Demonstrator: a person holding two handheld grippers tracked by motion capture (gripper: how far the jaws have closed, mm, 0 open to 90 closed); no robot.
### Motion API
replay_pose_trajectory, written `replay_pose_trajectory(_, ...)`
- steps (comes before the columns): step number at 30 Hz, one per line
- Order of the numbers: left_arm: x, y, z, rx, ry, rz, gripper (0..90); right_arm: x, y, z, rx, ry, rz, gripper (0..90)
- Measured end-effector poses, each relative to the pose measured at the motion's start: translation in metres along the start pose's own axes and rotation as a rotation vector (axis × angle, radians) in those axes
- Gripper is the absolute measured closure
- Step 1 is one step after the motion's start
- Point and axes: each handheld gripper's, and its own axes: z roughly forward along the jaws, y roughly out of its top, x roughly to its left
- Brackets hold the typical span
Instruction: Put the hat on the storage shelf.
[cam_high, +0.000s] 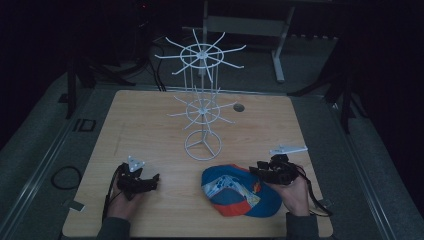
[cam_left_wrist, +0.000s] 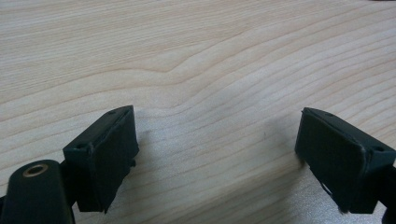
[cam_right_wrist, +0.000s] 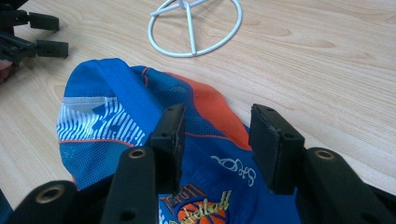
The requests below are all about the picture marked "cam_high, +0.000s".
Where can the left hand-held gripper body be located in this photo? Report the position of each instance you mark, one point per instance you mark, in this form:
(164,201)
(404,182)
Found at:
(131,178)

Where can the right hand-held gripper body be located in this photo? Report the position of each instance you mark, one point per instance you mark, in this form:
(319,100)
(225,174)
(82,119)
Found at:
(282,166)

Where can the blue and red cap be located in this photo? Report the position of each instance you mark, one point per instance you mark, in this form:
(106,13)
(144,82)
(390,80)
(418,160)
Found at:
(239,191)

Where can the person's left hand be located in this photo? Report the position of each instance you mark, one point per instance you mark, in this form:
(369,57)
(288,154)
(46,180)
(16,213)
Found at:
(122,204)

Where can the person's right hand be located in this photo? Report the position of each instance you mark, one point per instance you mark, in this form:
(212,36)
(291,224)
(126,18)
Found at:
(294,196)

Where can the grey tape piece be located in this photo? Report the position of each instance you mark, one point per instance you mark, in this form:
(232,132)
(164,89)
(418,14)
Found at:
(77,205)

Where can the grey table grommet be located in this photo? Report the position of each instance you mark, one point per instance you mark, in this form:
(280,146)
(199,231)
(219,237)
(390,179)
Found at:
(238,107)

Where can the black tripod stand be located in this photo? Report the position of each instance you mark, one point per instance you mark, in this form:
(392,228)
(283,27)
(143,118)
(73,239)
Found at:
(86,73)
(340,86)

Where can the black floor bracket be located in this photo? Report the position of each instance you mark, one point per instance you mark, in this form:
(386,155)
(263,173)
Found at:
(84,125)

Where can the white metal table frame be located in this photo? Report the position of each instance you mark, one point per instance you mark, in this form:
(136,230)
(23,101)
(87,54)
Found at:
(253,30)

